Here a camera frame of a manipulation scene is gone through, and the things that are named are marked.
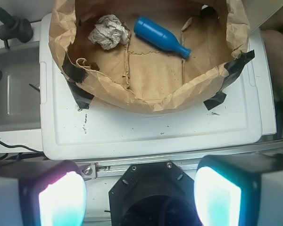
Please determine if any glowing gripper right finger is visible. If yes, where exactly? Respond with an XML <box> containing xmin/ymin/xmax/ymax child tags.
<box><xmin>194</xmin><ymin>154</ymin><xmax>283</xmax><ymax>226</ymax></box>

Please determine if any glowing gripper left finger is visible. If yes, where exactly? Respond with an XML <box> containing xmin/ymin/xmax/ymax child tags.
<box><xmin>0</xmin><ymin>160</ymin><xmax>87</xmax><ymax>226</ymax></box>

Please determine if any blue plastic bottle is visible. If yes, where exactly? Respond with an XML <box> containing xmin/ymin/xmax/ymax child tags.
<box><xmin>133</xmin><ymin>16</ymin><xmax>191</xmax><ymax>59</ymax></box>

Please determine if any white plastic bin lid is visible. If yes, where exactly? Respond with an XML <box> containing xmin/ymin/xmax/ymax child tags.
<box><xmin>39</xmin><ymin>14</ymin><xmax>263</xmax><ymax>160</ymax></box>

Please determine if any grey sink basin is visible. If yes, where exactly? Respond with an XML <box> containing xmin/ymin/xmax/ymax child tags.
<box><xmin>0</xmin><ymin>41</ymin><xmax>41</xmax><ymax>132</ymax></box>

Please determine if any brown paper bag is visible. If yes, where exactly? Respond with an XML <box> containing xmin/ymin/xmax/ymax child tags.
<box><xmin>49</xmin><ymin>0</ymin><xmax>254</xmax><ymax>114</ymax></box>

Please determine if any black faucet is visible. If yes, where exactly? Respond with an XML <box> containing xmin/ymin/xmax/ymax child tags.
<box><xmin>0</xmin><ymin>7</ymin><xmax>33</xmax><ymax>49</ymax></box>

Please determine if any crumpled white paper ball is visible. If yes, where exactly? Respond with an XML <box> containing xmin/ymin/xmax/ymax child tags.
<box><xmin>88</xmin><ymin>14</ymin><xmax>131</xmax><ymax>50</ymax></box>

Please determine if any black cable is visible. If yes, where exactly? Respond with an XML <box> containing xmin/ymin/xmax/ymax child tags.
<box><xmin>0</xmin><ymin>135</ymin><xmax>42</xmax><ymax>153</ymax></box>

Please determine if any metal corner bracket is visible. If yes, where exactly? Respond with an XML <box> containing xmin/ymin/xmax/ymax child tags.
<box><xmin>79</xmin><ymin>163</ymin><xmax>97</xmax><ymax>181</ymax></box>

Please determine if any aluminium rail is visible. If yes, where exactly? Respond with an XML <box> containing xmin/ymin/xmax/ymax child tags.
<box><xmin>75</xmin><ymin>139</ymin><xmax>283</xmax><ymax>178</ymax></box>

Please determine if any black octagonal mount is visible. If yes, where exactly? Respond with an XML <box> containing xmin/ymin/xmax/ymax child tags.
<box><xmin>108</xmin><ymin>161</ymin><xmax>202</xmax><ymax>226</ymax></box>

